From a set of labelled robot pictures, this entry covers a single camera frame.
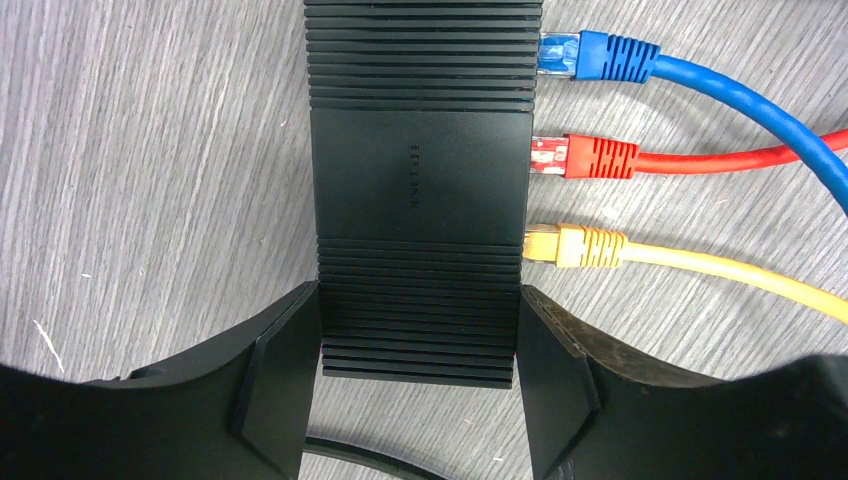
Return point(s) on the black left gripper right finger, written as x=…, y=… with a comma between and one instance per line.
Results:
x=597, y=408

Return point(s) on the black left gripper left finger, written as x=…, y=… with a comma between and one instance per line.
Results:
x=235, y=406

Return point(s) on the small black TP-Link switch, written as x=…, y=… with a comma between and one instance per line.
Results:
x=421, y=116

